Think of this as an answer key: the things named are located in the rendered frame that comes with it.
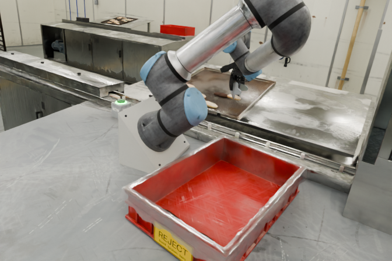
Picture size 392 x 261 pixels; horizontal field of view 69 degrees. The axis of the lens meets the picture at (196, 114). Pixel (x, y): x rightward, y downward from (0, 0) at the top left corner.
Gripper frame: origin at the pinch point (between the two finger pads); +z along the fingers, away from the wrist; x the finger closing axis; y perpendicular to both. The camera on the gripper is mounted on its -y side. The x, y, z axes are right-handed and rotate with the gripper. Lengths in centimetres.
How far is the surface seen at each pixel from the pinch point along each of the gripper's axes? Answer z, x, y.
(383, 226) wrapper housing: 5, -34, 75
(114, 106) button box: 2, -45, -40
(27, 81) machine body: 12, -54, -135
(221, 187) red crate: 5, -52, 32
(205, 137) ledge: 6.9, -31.4, 7.1
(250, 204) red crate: 4, -52, 44
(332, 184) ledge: 8, -24, 58
